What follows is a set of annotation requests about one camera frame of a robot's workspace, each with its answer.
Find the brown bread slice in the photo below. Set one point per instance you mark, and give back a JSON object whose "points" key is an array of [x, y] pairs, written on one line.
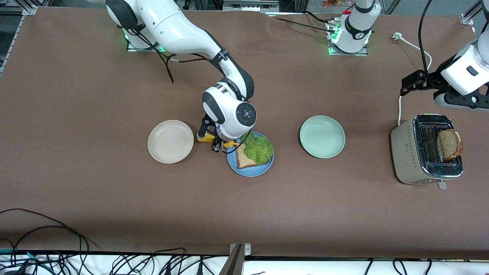
{"points": [[450, 144], [243, 158]]}

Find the aluminium frame rail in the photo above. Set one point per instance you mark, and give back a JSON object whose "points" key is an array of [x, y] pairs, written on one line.
{"points": [[28, 8], [473, 11]]}

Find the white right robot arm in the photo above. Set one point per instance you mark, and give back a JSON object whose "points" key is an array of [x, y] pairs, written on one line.
{"points": [[172, 26]]}

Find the green lettuce leaf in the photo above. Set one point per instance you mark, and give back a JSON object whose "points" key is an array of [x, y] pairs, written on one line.
{"points": [[261, 151]]}

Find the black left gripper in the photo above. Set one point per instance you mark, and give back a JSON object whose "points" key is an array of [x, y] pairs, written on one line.
{"points": [[430, 79]]}

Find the blue plate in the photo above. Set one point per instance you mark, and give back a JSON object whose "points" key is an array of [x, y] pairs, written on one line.
{"points": [[248, 172]]}

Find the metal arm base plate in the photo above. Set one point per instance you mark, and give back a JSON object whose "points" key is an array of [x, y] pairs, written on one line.
{"points": [[347, 54], [137, 49]]}

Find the beige chrome toaster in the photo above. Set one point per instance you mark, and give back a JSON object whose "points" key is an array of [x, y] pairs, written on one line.
{"points": [[405, 152]]}

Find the yellow squeeze bottle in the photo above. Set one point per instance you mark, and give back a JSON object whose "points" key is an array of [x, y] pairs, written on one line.
{"points": [[206, 137]]}

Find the green plate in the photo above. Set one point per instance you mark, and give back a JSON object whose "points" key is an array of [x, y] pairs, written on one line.
{"points": [[322, 136]]}

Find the beige plate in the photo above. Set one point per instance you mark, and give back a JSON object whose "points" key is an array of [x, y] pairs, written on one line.
{"points": [[170, 141]]}

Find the orange packet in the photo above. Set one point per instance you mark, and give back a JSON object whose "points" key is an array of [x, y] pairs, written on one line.
{"points": [[333, 3]]}

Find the grey metal bracket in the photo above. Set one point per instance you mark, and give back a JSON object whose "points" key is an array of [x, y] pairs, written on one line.
{"points": [[250, 4]]}

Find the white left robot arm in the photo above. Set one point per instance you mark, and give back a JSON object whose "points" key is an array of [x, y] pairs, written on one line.
{"points": [[468, 68]]}

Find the metal table bracket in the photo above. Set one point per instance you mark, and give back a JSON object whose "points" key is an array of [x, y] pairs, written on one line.
{"points": [[235, 263]]}

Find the white shelf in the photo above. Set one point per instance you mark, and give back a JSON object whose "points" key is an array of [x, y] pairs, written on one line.
{"points": [[305, 267]]}

